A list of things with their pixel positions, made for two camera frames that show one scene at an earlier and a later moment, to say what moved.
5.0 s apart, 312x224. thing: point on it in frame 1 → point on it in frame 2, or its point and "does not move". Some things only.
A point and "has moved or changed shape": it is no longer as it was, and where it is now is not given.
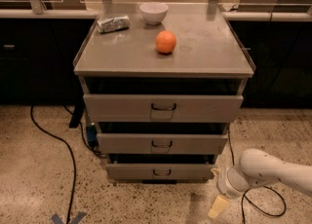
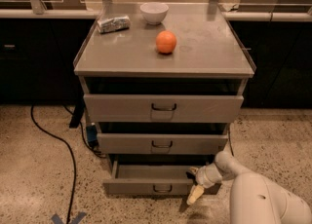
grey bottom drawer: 131,171 has moved or changed shape
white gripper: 223,183 → 204,175
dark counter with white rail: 40,48 does not move
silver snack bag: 107,25 does not move
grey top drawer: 161,107 does not move
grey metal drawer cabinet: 162,82 does not move
